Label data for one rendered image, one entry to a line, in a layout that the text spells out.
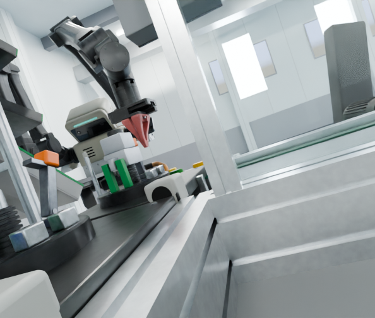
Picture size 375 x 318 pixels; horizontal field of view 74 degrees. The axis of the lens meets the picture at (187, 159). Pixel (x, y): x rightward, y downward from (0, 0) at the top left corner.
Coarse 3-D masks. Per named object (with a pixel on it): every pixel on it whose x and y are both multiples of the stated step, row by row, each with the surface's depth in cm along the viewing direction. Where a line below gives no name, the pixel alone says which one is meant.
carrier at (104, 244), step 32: (0, 192) 22; (0, 224) 21; (32, 224) 20; (64, 224) 22; (96, 224) 30; (128, 224) 24; (0, 256) 19; (32, 256) 18; (64, 256) 19; (96, 256) 18; (128, 256) 18; (0, 288) 11; (32, 288) 11; (64, 288) 14; (96, 288) 15
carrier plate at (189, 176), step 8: (200, 168) 51; (184, 176) 47; (192, 176) 43; (192, 184) 40; (176, 192) 33; (192, 192) 39; (136, 200) 38; (144, 200) 36; (96, 208) 47; (112, 208) 39; (120, 208) 36; (128, 208) 34; (96, 216) 36
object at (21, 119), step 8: (8, 104) 52; (16, 104) 54; (8, 112) 52; (16, 112) 53; (24, 112) 55; (32, 112) 56; (8, 120) 55; (16, 120) 55; (24, 120) 56; (32, 120) 56; (40, 120) 58; (16, 128) 58; (24, 128) 59; (32, 128) 59; (16, 136) 62
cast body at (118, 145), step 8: (112, 136) 44; (120, 136) 44; (128, 136) 46; (104, 144) 44; (112, 144) 44; (120, 144) 44; (128, 144) 45; (104, 152) 45; (112, 152) 44; (120, 152) 43; (128, 152) 44; (136, 152) 47; (112, 160) 42; (128, 160) 43; (136, 160) 46; (112, 168) 42
